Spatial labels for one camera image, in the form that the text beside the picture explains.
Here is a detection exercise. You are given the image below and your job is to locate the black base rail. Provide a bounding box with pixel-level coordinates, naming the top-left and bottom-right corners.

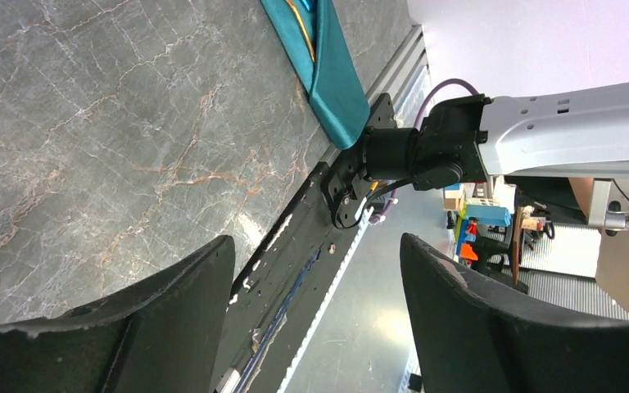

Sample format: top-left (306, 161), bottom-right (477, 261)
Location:
top-left (208, 92), bottom-right (400, 393)

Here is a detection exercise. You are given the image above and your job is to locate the teal cloth napkin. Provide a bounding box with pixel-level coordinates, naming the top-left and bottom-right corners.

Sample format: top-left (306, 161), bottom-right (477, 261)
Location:
top-left (261, 0), bottom-right (370, 150)

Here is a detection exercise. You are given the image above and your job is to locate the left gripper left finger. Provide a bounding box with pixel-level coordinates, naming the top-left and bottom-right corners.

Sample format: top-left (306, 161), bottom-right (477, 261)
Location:
top-left (0, 235), bottom-right (235, 392)

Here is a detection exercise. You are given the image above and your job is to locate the gold spoon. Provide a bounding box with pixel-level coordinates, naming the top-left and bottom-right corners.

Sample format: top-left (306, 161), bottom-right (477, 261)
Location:
top-left (286, 0), bottom-right (316, 63)

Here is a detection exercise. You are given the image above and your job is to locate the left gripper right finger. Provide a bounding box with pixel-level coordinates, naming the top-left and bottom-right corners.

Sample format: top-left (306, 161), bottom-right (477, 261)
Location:
top-left (400, 233), bottom-right (629, 392)

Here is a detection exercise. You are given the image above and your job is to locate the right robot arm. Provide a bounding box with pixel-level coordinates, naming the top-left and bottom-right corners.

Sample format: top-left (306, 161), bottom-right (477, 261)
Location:
top-left (360, 82), bottom-right (629, 191)

